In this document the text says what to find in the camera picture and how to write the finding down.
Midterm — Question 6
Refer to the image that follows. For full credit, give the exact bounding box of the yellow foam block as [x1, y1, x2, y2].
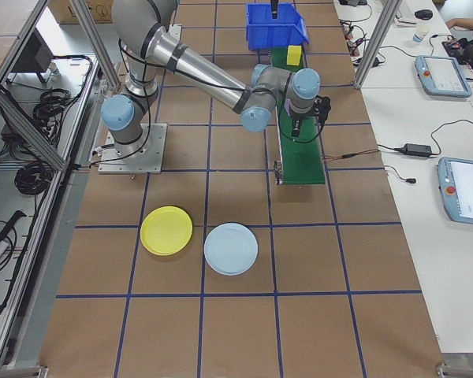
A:
[286, 45, 304, 66]

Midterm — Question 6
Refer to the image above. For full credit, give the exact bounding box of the light blue plastic plate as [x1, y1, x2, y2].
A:
[203, 222, 259, 276]

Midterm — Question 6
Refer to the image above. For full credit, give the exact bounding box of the yellow plastic plate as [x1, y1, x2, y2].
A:
[140, 205, 194, 257]

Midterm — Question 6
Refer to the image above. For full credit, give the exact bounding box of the blue plastic storage bin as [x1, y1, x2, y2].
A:
[245, 2, 311, 52]

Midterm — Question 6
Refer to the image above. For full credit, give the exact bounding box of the green belt conveyor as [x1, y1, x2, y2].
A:
[270, 46, 327, 187]

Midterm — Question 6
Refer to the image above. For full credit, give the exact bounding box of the red black connector cluster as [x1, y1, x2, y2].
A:
[341, 19, 382, 67]

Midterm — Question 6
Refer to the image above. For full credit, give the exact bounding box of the black power adapter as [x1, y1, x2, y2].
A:
[401, 143, 434, 157]

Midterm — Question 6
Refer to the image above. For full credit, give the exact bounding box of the white keyboard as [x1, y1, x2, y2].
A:
[393, 0, 419, 27]

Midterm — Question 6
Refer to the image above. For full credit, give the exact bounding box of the white paper cup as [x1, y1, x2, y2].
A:
[412, 26, 430, 46]

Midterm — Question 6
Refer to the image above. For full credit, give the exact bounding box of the grey blue teach pendant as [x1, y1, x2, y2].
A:
[414, 54, 473, 98]
[435, 156, 473, 228]

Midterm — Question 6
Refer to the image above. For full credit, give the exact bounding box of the brown cardboard box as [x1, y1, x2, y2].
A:
[47, 0, 116, 25]

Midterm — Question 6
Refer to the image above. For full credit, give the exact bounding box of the black monitor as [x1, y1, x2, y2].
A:
[10, 29, 55, 84]

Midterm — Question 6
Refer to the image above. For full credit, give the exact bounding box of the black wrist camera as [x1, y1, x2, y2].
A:
[313, 95, 333, 120]

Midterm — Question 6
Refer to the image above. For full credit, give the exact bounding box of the red black wire pair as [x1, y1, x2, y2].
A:
[322, 149, 380, 162]

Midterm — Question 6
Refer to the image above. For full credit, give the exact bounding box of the black adapter cable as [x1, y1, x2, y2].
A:
[378, 120, 473, 158]

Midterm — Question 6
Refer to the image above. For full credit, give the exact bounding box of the aluminium profile post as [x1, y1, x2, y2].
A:
[352, 0, 404, 91]

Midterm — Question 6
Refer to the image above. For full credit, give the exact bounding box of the thin black plug cable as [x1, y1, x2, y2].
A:
[383, 164, 418, 186]

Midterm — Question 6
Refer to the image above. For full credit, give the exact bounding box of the black device with red wires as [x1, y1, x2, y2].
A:
[443, 33, 473, 86]

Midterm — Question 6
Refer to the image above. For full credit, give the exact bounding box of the black cable loop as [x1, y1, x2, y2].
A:
[50, 54, 100, 119]

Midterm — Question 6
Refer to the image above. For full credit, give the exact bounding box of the metal bar frame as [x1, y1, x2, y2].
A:
[0, 0, 121, 369]

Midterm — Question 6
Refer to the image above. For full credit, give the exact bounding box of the black cable coil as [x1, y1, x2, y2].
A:
[14, 160, 51, 197]
[32, 88, 75, 128]

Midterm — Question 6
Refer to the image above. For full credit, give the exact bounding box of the black handle tool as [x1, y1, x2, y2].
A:
[0, 210, 28, 244]

